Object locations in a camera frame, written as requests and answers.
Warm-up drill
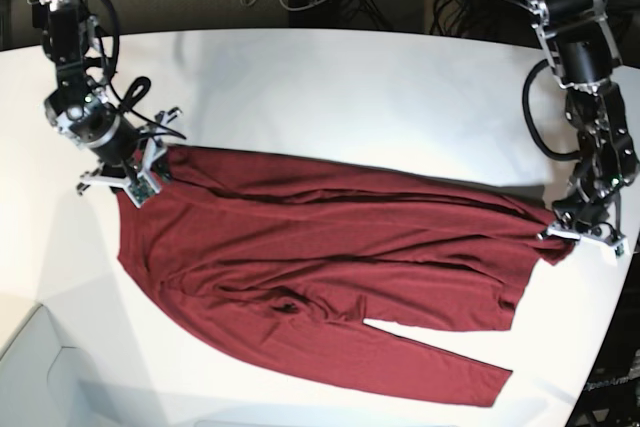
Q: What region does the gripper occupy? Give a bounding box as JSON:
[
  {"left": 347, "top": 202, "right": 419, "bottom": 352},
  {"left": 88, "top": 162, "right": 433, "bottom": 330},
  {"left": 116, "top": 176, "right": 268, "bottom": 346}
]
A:
[
  {"left": 43, "top": 89, "right": 174, "bottom": 193},
  {"left": 549, "top": 156, "right": 638, "bottom": 242}
]

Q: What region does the dark red long-sleeve t-shirt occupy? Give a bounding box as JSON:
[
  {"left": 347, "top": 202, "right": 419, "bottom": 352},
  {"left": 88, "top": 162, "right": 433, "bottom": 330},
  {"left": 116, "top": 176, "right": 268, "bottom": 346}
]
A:
[{"left": 117, "top": 146, "right": 573, "bottom": 407}]

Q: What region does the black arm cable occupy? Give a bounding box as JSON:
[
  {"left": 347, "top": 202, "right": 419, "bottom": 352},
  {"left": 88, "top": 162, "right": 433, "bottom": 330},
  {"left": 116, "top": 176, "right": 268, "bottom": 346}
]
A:
[{"left": 522, "top": 59, "right": 584, "bottom": 163}]

